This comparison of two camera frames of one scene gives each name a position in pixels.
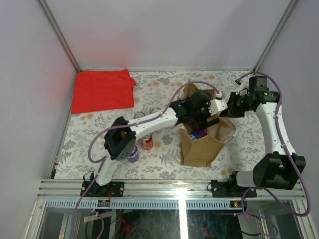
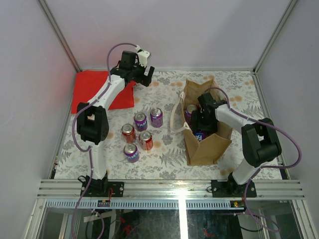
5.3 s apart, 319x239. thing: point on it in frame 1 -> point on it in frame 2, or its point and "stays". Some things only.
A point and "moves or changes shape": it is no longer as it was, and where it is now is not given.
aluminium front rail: x=72 y=189 stays
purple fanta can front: x=134 y=156 stays
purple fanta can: x=196 y=135 moves or changes shape
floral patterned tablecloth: x=158 y=155 stays
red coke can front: x=147 y=142 stays
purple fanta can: x=138 y=114 -> x=200 y=135
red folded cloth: x=101 y=89 stays
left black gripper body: x=200 y=115 -> x=136 y=74
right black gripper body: x=238 y=104 -> x=208 y=125
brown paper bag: x=203 y=152 moves or changes shape
